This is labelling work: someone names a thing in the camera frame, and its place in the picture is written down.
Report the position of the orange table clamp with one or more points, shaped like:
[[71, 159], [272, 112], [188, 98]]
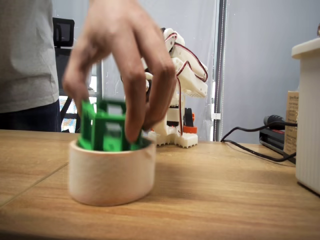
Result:
[[189, 120]]

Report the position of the green hexagonal printed component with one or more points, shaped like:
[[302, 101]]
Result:
[[110, 130]]

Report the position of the brown cardboard box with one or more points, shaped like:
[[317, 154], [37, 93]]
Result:
[[291, 120]]

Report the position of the black mesh office chair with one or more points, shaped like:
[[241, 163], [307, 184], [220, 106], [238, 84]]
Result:
[[63, 32]]

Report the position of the person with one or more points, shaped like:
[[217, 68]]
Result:
[[25, 50]]

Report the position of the white ribbed container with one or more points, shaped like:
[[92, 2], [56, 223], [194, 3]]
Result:
[[308, 112]]

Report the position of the black electronic device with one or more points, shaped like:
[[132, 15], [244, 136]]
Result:
[[271, 138]]

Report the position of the beige masking tape roll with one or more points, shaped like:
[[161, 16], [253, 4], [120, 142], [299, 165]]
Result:
[[110, 175]]

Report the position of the grey metal pole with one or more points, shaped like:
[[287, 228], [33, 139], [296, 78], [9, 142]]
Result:
[[221, 62]]

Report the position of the person's hand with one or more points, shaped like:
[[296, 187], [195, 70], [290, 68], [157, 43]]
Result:
[[120, 37]]

